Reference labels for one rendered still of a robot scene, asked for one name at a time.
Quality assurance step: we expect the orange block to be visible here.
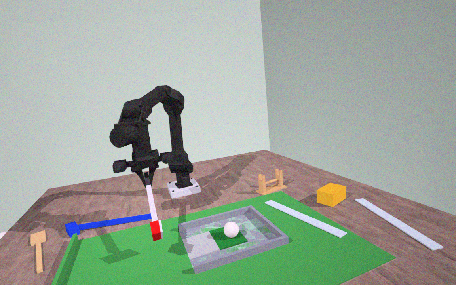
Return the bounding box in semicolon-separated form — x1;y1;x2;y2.
317;183;346;207

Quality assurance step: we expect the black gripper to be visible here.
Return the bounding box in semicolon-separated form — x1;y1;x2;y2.
112;139;175;188

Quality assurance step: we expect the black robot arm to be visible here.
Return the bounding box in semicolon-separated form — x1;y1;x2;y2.
109;85;193;189

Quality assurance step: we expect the white golf ball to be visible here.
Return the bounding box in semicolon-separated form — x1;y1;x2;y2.
224;222;239;238

